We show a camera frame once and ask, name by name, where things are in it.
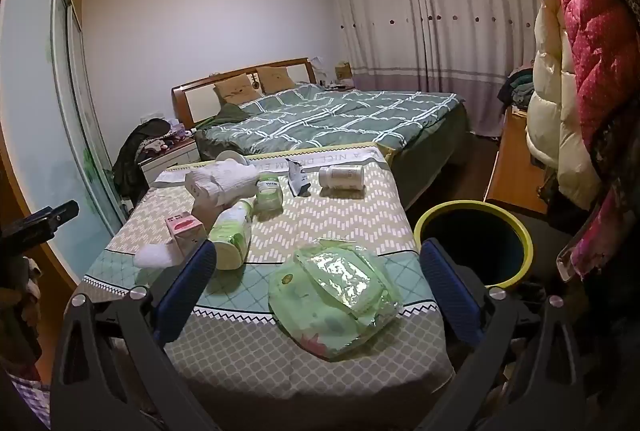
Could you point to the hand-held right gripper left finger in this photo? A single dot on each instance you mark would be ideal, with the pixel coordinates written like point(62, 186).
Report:
point(190, 283)

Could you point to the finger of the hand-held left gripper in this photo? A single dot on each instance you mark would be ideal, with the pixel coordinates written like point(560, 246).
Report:
point(40, 223)

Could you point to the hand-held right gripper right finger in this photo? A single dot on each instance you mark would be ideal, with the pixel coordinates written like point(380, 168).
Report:
point(450, 291)

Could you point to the pink carton box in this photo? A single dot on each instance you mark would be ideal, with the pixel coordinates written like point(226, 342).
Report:
point(182, 228)

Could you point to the yellow rimmed trash bin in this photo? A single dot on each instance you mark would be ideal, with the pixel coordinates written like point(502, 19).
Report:
point(475, 236)

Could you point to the green lotion bottle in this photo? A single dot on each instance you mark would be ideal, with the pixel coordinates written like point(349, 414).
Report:
point(230, 231)

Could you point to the clear jar with green lid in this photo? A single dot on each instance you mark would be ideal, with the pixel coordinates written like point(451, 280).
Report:
point(270, 197)

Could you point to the green wet wipes packet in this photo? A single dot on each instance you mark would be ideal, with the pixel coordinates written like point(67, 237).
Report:
point(330, 301)

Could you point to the white paper cup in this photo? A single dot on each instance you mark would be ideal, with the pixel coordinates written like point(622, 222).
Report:
point(231, 158)

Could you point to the silver foil sachet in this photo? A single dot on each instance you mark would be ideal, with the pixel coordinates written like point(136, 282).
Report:
point(298, 181)

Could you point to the white pill bottle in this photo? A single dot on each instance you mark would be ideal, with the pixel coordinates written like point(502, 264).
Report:
point(342, 176)

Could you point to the dark jacket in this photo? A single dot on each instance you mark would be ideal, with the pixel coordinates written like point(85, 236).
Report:
point(135, 156)

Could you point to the white nightstand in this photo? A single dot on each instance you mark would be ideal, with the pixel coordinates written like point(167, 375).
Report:
point(170, 161)

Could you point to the glass wardrobe sliding door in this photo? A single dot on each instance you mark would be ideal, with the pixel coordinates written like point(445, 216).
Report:
point(45, 86)

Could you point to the wooden desk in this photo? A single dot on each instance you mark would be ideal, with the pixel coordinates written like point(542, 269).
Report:
point(512, 166)

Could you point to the pink clothes pile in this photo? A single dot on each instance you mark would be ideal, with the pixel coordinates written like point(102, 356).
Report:
point(172, 138)

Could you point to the pink floral garment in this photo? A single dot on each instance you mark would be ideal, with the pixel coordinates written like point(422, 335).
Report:
point(595, 236)

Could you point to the dark green blanket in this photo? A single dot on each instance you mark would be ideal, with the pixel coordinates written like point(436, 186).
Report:
point(225, 116)

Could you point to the wooden bed headboard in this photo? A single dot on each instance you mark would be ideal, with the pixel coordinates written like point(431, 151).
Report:
point(200, 96)

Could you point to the brown pillow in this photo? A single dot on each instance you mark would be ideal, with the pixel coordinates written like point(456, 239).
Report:
point(275, 78)
point(237, 88)

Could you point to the cream puffer jacket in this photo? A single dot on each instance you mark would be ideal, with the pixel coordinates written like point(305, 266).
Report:
point(550, 111)

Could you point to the green checked quilt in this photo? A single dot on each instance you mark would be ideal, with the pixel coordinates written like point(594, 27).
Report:
point(340, 111)

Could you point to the dark clothes pile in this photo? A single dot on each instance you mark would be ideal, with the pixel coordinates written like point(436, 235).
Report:
point(517, 86)

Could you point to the small cardboard box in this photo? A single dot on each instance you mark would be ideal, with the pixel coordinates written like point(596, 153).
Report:
point(343, 71)

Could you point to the pink and white curtain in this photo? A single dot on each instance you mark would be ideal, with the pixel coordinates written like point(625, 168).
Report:
point(425, 36)

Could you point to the red puffer jacket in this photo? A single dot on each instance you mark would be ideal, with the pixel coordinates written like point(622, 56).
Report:
point(595, 36)

